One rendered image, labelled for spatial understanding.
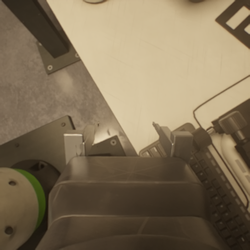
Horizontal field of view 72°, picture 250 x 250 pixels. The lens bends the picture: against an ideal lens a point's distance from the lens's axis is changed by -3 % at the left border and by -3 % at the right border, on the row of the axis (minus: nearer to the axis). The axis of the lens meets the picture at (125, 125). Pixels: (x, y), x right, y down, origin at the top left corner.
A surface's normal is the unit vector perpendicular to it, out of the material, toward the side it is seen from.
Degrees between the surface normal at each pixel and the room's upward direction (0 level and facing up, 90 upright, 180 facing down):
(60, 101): 0
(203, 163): 5
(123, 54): 0
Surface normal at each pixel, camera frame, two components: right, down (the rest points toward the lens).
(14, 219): 0.99, -0.13
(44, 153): -0.07, -0.14
